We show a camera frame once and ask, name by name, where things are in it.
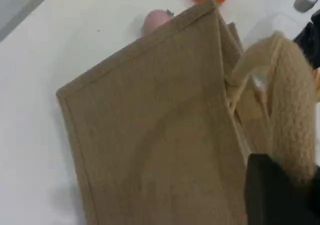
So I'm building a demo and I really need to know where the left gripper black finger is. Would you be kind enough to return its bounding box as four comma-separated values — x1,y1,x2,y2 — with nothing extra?
309,164,320,225
244,153,311,225

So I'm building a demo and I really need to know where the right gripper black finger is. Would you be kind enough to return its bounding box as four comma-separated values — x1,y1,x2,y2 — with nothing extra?
291,12,320,70

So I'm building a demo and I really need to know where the long striped bread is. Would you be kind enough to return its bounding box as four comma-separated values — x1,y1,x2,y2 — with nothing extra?
311,68,320,90

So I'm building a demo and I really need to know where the brown burlap bag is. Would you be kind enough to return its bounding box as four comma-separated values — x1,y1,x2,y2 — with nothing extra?
55,0,317,225

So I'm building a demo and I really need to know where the pink toy tomato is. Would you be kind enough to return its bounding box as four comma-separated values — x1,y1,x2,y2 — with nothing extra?
142,8,175,37

